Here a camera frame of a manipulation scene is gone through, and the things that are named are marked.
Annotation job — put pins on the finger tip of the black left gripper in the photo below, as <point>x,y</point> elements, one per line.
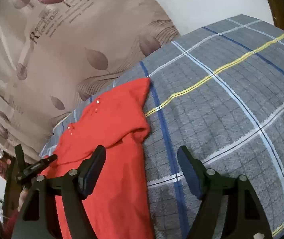
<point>26,173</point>

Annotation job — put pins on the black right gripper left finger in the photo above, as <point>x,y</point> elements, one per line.
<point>38,217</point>

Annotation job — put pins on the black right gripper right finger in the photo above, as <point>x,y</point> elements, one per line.
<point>245,216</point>

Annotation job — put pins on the red knit sweater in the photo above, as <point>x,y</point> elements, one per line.
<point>118,206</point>

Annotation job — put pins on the person's left hand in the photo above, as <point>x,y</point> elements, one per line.
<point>22,198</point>

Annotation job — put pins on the grey plaid bed sheet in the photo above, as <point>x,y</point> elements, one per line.
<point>218,90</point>

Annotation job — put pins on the beige leaf print curtain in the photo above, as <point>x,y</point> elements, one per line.
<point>55,54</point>

